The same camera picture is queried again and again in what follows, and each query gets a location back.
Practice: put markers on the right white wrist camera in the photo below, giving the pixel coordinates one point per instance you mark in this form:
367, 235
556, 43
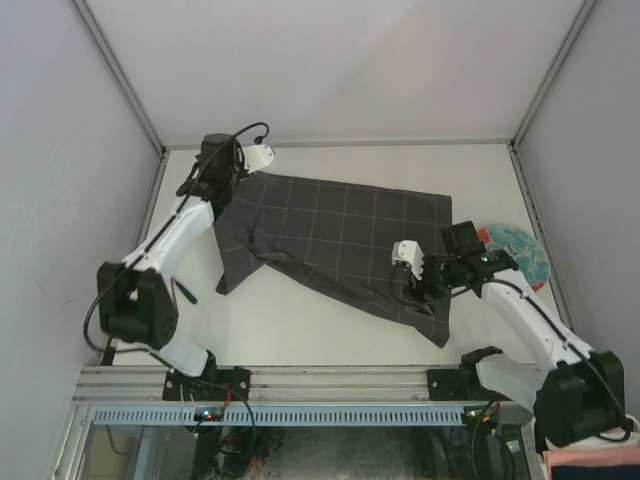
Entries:
409, 253

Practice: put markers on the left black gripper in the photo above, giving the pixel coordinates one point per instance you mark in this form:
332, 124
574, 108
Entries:
238, 155

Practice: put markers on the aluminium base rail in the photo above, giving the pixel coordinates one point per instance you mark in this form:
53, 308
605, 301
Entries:
275, 385

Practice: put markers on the red and teal plate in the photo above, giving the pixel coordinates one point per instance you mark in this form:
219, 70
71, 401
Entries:
523, 247

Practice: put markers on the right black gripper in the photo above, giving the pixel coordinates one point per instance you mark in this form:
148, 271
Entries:
415, 289

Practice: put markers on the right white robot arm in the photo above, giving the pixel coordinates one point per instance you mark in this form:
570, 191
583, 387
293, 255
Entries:
573, 391

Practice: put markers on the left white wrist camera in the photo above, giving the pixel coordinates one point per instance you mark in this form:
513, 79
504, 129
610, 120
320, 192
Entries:
257, 157

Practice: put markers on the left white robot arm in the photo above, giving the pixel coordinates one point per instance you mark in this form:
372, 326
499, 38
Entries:
135, 301

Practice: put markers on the white laundry basket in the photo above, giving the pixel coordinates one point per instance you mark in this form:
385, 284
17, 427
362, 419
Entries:
587, 453

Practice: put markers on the blue slotted cable duct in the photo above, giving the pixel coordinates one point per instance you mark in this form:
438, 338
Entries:
281, 416

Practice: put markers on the dark grey checked cloth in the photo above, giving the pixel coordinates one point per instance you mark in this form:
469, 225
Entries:
333, 238

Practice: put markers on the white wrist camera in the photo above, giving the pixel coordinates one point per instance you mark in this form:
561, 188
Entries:
257, 157
409, 253

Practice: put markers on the gold fork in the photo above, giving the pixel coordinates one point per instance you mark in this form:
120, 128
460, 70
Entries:
174, 290

